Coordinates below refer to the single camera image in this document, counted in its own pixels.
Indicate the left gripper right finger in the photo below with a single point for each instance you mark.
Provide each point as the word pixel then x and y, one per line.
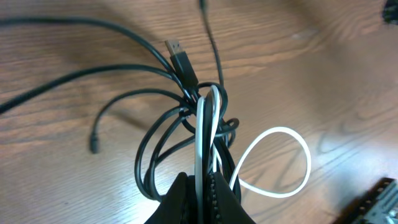
pixel 222 207

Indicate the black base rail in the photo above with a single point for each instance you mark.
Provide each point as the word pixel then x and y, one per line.
pixel 377 206

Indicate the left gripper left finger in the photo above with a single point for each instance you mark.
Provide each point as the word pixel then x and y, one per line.
pixel 179 206

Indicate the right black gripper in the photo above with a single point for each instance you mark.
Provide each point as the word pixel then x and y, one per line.
pixel 390 12

